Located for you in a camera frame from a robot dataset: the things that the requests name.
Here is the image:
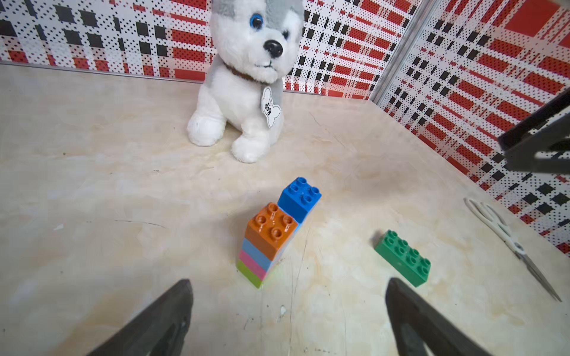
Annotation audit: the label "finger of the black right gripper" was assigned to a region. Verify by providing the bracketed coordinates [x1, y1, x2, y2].
[497, 88, 569, 175]

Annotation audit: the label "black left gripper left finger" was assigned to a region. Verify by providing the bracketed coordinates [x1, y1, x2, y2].
[90, 279, 194, 355]

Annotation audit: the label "pink green lego stack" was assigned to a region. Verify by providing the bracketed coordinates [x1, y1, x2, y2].
[236, 250, 267, 289]

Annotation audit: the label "grey white husky plush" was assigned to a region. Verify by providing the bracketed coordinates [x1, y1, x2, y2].
[187, 0, 304, 163]

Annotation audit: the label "orange square lego brick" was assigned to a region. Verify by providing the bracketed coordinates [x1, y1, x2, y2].
[245, 203, 298, 261]

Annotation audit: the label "dark blue square lego brick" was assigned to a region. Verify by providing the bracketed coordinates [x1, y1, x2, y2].
[278, 177, 322, 225]

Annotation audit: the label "light blue long lego brick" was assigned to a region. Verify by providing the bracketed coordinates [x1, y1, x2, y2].
[242, 227, 299, 274]

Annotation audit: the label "white handled scissors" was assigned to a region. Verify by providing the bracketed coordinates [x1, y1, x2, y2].
[463, 197, 562, 302]

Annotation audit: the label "green long lego brick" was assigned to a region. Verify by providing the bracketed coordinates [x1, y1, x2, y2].
[374, 230, 431, 287]

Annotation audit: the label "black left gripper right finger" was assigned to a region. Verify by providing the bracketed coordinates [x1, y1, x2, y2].
[385, 278, 488, 355]

